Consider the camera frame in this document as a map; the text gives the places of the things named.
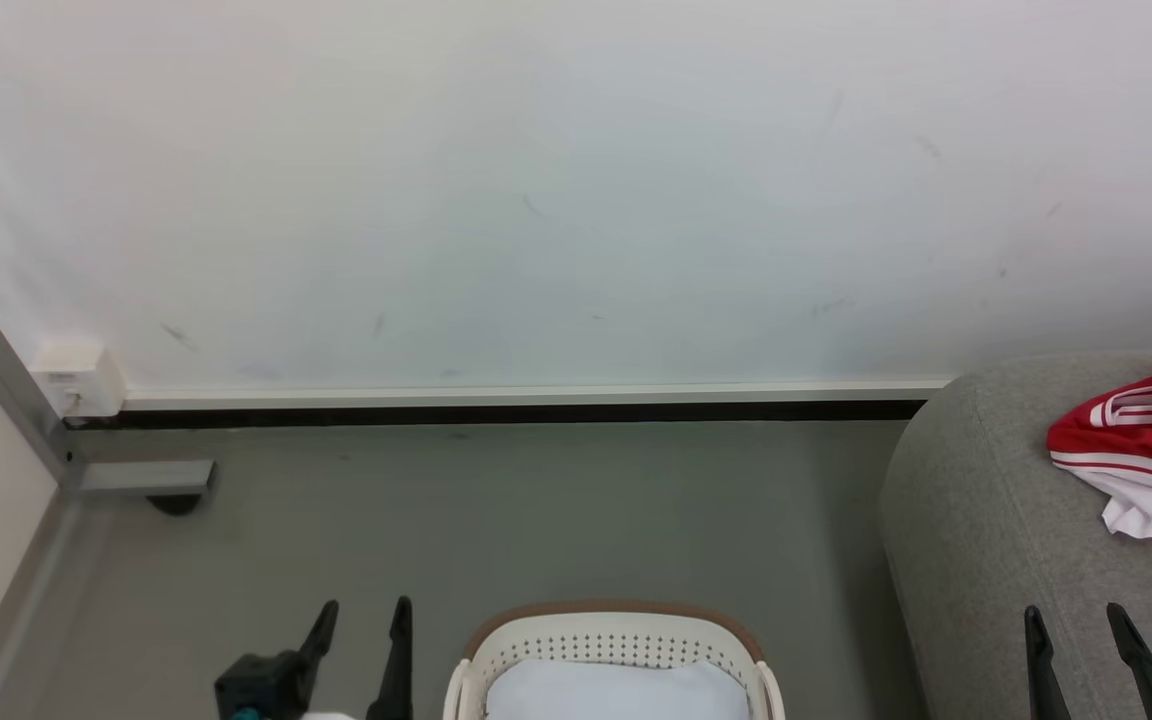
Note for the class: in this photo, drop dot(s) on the pale blue garment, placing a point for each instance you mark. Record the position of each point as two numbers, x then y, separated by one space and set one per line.
616 692

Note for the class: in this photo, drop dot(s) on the grey fabric sofa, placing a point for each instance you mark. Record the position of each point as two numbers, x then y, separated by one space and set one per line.
996 530

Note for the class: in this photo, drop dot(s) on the cream perforated laundry basket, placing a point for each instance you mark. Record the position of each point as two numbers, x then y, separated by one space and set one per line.
616 635

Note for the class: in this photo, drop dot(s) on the white wall box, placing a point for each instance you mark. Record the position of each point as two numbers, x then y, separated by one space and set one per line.
81 380

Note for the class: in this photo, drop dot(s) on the black frame foot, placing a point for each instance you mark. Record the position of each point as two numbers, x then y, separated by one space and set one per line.
174 504

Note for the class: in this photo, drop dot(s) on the red and white garment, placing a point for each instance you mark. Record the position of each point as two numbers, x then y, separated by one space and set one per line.
1151 440

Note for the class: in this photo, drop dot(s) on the black and white baseboard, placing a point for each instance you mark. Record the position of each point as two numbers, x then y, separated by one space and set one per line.
536 404

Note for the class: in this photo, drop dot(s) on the grey metal partition frame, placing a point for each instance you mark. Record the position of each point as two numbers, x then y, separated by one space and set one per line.
6 390

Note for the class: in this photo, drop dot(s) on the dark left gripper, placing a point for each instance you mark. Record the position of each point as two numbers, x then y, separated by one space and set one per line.
261 685

